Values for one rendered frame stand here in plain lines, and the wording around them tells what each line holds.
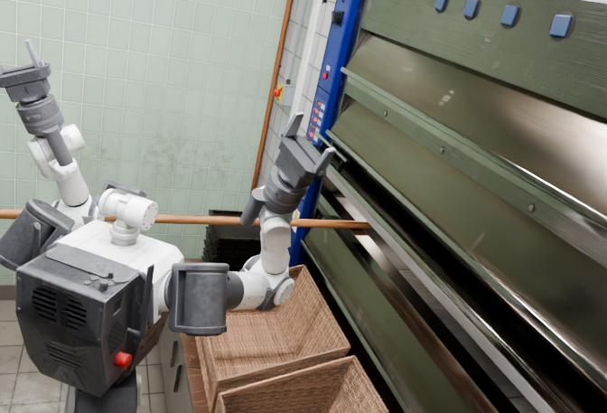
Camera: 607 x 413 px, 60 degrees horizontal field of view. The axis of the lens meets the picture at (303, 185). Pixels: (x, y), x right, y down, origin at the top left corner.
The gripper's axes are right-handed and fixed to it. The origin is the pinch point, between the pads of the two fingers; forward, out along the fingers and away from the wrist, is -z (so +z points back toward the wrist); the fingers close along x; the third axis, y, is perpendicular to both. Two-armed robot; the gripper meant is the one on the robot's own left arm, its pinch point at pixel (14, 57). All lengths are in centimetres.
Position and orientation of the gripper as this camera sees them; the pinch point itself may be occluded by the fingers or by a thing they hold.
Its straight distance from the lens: 137.8
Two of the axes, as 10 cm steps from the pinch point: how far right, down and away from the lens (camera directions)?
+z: 1.4, 8.2, 5.5
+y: 2.4, 5.1, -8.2
